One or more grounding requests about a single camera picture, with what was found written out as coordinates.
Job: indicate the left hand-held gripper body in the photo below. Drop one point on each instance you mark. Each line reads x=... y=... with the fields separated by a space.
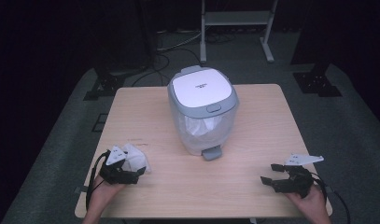
x=116 y=175

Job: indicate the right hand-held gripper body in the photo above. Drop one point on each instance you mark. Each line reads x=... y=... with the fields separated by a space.
x=298 y=182

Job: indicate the white tissue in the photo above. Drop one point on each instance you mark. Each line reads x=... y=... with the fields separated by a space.
x=136 y=158

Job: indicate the white pedal bin grey lid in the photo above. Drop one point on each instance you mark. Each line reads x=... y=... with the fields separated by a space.
x=202 y=88

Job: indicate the white plastic bin liner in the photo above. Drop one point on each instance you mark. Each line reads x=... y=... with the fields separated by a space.
x=200 y=126

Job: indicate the black stand base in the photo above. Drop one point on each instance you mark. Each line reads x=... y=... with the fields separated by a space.
x=316 y=84
x=105 y=85

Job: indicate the white metal stand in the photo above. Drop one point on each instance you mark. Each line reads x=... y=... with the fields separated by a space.
x=236 y=18

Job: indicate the black floor outlet frame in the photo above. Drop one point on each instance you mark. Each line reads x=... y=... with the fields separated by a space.
x=99 y=127

